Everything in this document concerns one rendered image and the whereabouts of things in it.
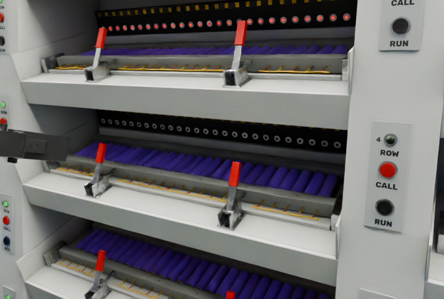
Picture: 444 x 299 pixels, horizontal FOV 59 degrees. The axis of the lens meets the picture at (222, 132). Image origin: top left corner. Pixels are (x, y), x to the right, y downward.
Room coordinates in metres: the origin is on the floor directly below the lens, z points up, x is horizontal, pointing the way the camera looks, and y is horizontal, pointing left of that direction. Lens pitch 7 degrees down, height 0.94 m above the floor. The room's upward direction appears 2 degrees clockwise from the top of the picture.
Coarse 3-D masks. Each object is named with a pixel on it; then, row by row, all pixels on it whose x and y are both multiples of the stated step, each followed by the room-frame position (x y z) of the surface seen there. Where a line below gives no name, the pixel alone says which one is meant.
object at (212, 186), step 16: (80, 160) 0.76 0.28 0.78; (128, 176) 0.71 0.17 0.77; (144, 176) 0.69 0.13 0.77; (160, 176) 0.67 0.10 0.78; (176, 176) 0.65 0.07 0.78; (192, 176) 0.65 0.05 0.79; (176, 192) 0.64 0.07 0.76; (208, 192) 0.63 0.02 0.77; (224, 192) 0.61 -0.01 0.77; (240, 192) 0.59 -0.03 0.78; (256, 192) 0.58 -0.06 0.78; (272, 192) 0.57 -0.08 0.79; (288, 192) 0.57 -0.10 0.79; (256, 208) 0.57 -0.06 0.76; (272, 208) 0.56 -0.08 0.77; (288, 208) 0.56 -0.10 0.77; (304, 208) 0.55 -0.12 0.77; (320, 208) 0.54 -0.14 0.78
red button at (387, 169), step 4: (384, 164) 0.43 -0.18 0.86; (388, 164) 0.43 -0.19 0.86; (380, 168) 0.43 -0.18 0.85; (384, 168) 0.43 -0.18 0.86; (388, 168) 0.43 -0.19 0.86; (392, 168) 0.43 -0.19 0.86; (384, 172) 0.43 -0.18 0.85; (388, 172) 0.43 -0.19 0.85; (392, 172) 0.43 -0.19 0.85; (384, 176) 0.43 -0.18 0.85; (388, 176) 0.43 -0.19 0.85
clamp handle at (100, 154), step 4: (100, 144) 0.69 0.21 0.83; (104, 144) 0.69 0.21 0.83; (100, 148) 0.69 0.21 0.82; (104, 148) 0.69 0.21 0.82; (100, 152) 0.68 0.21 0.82; (104, 152) 0.69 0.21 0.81; (96, 156) 0.69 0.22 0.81; (100, 156) 0.68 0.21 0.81; (96, 160) 0.68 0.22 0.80; (100, 160) 0.68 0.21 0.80; (96, 164) 0.68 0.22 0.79; (100, 164) 0.68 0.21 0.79; (96, 168) 0.68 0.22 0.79; (96, 172) 0.68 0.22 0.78; (96, 176) 0.68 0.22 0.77; (96, 180) 0.67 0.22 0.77
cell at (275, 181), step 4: (280, 168) 0.64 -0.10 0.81; (284, 168) 0.64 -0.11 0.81; (276, 172) 0.63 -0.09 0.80; (280, 172) 0.63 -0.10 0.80; (284, 172) 0.64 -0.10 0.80; (288, 172) 0.65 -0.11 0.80; (276, 176) 0.62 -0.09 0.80; (280, 176) 0.62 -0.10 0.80; (284, 176) 0.63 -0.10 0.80; (272, 180) 0.61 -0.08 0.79; (276, 180) 0.61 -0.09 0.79; (280, 180) 0.62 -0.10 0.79; (268, 184) 0.60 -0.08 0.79; (272, 184) 0.60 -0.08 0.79; (276, 184) 0.60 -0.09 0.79; (280, 184) 0.62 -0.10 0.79; (276, 188) 0.60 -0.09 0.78
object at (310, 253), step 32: (32, 160) 0.77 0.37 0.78; (320, 160) 0.64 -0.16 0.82; (32, 192) 0.74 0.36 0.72; (64, 192) 0.70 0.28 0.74; (128, 192) 0.67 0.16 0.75; (192, 192) 0.64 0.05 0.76; (128, 224) 0.63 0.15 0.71; (160, 224) 0.59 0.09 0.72; (192, 224) 0.56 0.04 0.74; (256, 224) 0.54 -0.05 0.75; (288, 224) 0.53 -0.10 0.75; (224, 256) 0.55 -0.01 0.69; (256, 256) 0.52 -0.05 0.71; (288, 256) 0.49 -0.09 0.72; (320, 256) 0.47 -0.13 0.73
